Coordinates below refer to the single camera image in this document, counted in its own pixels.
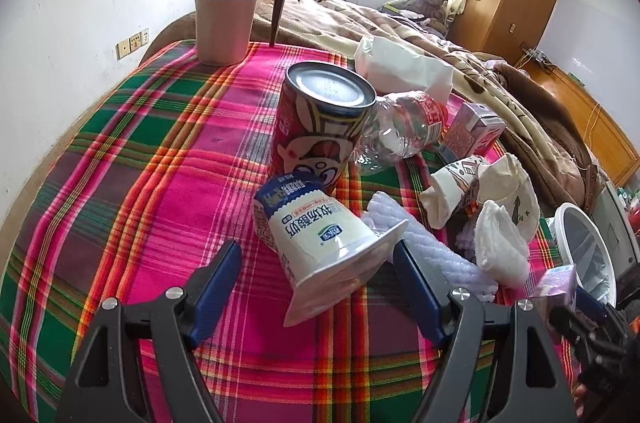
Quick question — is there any white tissue pack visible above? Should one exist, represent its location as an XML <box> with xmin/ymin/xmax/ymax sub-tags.
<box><xmin>354</xmin><ymin>35</ymin><xmax>455</xmax><ymax>101</ymax></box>

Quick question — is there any clear plastic bottle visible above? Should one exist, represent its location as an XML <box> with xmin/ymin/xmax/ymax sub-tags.
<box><xmin>352</xmin><ymin>90</ymin><xmax>451</xmax><ymax>176</ymax></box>

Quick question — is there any pink strawberry milk carton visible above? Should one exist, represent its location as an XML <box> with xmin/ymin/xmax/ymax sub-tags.
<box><xmin>440</xmin><ymin>103</ymin><xmax>507</xmax><ymax>158</ymax></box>

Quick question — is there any white trash bin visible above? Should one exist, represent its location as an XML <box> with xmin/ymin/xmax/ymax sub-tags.
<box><xmin>547</xmin><ymin>202</ymin><xmax>618</xmax><ymax>309</ymax></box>

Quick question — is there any dark brown fleece blanket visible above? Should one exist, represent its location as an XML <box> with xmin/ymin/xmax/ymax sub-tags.
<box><xmin>492</xmin><ymin>62</ymin><xmax>606</xmax><ymax>216</ymax></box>

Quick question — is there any pink mug with brown lid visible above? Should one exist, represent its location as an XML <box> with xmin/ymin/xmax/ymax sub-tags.
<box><xmin>195</xmin><ymin>0</ymin><xmax>288</xmax><ymax>66</ymax></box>

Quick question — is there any red drink can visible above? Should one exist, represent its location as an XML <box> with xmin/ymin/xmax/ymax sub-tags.
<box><xmin>270</xmin><ymin>60</ymin><xmax>377</xmax><ymax>196</ymax></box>

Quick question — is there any brown teddy bear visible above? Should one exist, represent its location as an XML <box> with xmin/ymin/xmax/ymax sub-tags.
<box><xmin>412</xmin><ymin>0</ymin><xmax>451</xmax><ymax>26</ymax></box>

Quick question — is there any small purple drink carton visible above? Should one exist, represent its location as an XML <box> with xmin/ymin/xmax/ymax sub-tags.
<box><xmin>532</xmin><ymin>265</ymin><xmax>578</xmax><ymax>309</ymax></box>

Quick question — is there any patterned paper cup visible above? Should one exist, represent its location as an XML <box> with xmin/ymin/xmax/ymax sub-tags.
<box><xmin>419</xmin><ymin>155</ymin><xmax>488</xmax><ymax>230</ymax></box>

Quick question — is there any white yogurt cup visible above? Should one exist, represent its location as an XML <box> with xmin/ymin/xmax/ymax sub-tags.
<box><xmin>252</xmin><ymin>173</ymin><xmax>410</xmax><ymax>329</ymax></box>

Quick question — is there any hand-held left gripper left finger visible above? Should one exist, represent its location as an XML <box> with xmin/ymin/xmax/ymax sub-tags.
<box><xmin>55</xmin><ymin>239</ymin><xmax>244</xmax><ymax>423</ymax></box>

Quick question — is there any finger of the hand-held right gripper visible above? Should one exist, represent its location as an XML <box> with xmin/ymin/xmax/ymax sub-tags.
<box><xmin>550</xmin><ymin>305</ymin><xmax>601</xmax><ymax>349</ymax></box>
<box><xmin>575</xmin><ymin>288</ymin><xmax>623</xmax><ymax>329</ymax></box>

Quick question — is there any plaid cloth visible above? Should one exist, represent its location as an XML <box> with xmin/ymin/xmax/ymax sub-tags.
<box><xmin>0</xmin><ymin>38</ymin><xmax>576</xmax><ymax>423</ymax></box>

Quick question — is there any crumpled white paper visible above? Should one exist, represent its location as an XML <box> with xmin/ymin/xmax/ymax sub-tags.
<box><xmin>477</xmin><ymin>153</ymin><xmax>541</xmax><ymax>239</ymax></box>

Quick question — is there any crumpled white tissue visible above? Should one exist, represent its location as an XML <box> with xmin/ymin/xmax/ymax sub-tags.
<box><xmin>474</xmin><ymin>199</ymin><xmax>531</xmax><ymax>289</ymax></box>

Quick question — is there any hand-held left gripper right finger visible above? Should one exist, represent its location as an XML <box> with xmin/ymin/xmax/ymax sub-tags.
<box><xmin>391</xmin><ymin>239</ymin><xmax>583</xmax><ymax>423</ymax></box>

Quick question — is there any white foam net sleeve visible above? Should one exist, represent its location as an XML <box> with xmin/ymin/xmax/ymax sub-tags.
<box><xmin>361</xmin><ymin>192</ymin><xmax>500</xmax><ymax>303</ymax></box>

